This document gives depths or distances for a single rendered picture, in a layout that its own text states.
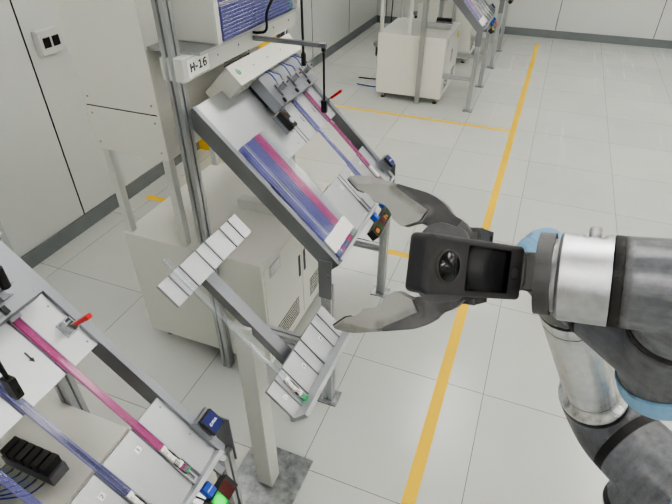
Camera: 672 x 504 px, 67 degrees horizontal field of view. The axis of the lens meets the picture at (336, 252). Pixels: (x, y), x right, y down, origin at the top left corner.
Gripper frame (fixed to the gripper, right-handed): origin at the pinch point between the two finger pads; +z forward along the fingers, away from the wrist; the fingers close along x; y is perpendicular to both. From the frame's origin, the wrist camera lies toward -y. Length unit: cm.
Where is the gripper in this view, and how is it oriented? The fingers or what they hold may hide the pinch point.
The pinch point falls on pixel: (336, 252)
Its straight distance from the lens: 50.9
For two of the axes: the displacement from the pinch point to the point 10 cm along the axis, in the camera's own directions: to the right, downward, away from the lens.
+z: -8.8, -0.9, 4.6
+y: 4.6, 0.4, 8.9
